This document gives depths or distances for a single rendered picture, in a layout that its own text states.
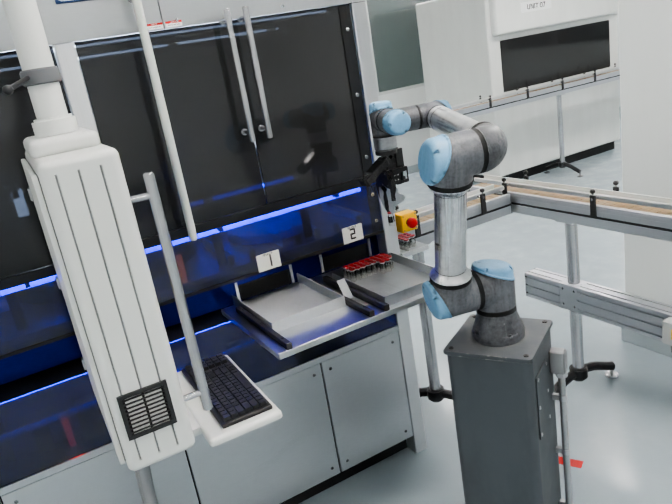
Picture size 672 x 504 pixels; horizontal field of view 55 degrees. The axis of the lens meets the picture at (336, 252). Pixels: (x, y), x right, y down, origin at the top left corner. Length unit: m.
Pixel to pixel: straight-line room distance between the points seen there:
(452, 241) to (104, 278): 0.87
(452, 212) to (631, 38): 1.74
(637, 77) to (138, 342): 2.46
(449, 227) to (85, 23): 1.14
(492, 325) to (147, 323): 0.96
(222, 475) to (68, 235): 1.25
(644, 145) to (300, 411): 1.94
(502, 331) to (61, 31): 1.48
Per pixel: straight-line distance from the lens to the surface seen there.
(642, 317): 2.74
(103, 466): 2.28
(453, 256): 1.74
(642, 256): 3.42
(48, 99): 1.64
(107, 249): 1.47
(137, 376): 1.57
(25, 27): 1.65
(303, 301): 2.17
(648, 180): 3.29
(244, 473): 2.46
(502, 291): 1.87
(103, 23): 2.02
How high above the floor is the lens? 1.68
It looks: 18 degrees down
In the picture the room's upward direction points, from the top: 10 degrees counter-clockwise
